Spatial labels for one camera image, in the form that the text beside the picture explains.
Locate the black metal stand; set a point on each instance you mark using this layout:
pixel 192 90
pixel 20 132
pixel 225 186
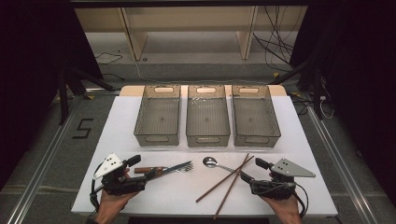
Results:
pixel 317 93

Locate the black tripod stand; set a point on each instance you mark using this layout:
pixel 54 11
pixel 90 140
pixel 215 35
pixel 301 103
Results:
pixel 63 99

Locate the person's right hand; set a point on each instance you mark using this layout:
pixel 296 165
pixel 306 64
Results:
pixel 288 208

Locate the aluminium floor rail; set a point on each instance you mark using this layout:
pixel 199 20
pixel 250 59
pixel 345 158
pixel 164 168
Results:
pixel 40 174
pixel 342 165

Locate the person's left hand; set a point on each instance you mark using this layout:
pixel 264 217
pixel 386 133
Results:
pixel 110 205

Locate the transparent grey plastic bin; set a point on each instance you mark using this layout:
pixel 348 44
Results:
pixel 158 118
pixel 207 112
pixel 255 118

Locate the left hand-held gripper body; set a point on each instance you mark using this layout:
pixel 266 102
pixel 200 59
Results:
pixel 121 185

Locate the black curtain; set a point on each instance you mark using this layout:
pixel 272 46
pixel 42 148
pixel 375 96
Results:
pixel 358 62
pixel 31 62

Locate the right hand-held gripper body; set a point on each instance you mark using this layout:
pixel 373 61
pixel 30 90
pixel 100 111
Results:
pixel 274 188

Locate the white table cover sheet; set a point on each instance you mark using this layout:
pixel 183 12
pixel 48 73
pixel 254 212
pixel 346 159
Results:
pixel 174 196

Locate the silver metal spoon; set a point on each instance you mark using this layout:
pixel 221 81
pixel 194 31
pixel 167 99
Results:
pixel 210 161

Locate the beige wooden desk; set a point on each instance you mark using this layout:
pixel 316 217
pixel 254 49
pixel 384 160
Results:
pixel 130 31

